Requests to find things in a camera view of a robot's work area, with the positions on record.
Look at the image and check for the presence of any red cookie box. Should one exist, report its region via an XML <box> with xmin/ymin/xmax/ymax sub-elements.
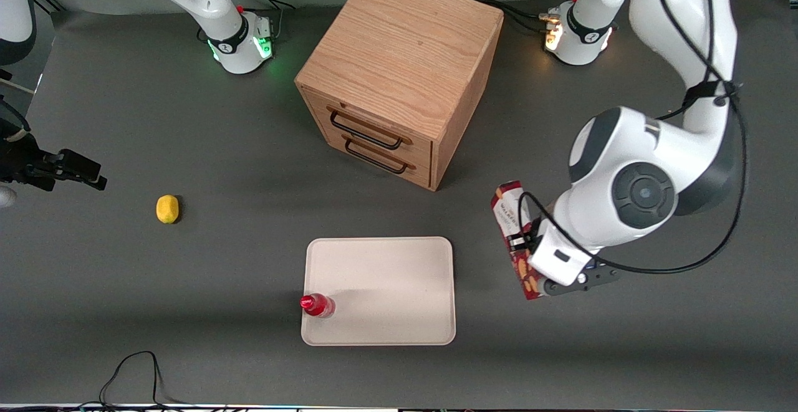
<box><xmin>491</xmin><ymin>180</ymin><xmax>549</xmax><ymax>301</ymax></box>

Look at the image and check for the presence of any beige rectangular tray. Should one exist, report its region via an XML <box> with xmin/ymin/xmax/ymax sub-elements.
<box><xmin>301</xmin><ymin>236</ymin><xmax>456</xmax><ymax>346</ymax></box>

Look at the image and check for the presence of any yellow lemon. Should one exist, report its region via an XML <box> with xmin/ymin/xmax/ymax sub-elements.
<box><xmin>156</xmin><ymin>194</ymin><xmax>180</xmax><ymax>224</ymax></box>

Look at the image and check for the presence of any wooden drawer front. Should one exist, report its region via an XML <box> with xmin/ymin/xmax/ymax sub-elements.
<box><xmin>301</xmin><ymin>87</ymin><xmax>434</xmax><ymax>165</ymax></box>
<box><xmin>310</xmin><ymin>127</ymin><xmax>433</xmax><ymax>189</ymax></box>

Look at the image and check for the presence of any red cola bottle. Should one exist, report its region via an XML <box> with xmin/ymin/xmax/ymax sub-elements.
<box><xmin>300</xmin><ymin>293</ymin><xmax>336</xmax><ymax>319</ymax></box>

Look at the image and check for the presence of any wooden two-drawer cabinet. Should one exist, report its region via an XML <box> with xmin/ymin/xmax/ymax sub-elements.
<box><xmin>294</xmin><ymin>0</ymin><xmax>504</xmax><ymax>191</ymax></box>

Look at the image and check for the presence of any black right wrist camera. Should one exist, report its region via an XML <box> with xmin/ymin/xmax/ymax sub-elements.
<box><xmin>0</xmin><ymin>119</ymin><xmax>39</xmax><ymax>163</ymax></box>

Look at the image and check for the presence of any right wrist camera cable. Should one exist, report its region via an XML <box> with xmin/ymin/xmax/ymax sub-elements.
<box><xmin>0</xmin><ymin>97</ymin><xmax>31</xmax><ymax>141</ymax></box>

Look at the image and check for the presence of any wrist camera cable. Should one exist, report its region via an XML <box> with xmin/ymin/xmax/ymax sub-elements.
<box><xmin>517</xmin><ymin>0</ymin><xmax>749</xmax><ymax>274</ymax></box>
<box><xmin>0</xmin><ymin>97</ymin><xmax>31</xmax><ymax>141</ymax></box>

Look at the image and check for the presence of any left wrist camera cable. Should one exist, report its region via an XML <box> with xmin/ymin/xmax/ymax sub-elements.
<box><xmin>517</xmin><ymin>0</ymin><xmax>749</xmax><ymax>274</ymax></box>

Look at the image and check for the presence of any black metal drawer handle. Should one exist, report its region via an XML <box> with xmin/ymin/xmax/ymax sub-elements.
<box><xmin>342</xmin><ymin>133</ymin><xmax>417</xmax><ymax>175</ymax></box>
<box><xmin>327</xmin><ymin>107</ymin><xmax>413</xmax><ymax>151</ymax></box>

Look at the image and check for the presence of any thin black cable loop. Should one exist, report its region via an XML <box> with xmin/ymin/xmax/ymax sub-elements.
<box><xmin>99</xmin><ymin>351</ymin><xmax>188</xmax><ymax>408</ymax></box>

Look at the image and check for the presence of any left arm base cable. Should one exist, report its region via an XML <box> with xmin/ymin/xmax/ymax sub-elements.
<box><xmin>477</xmin><ymin>0</ymin><xmax>550</xmax><ymax>34</ymax></box>

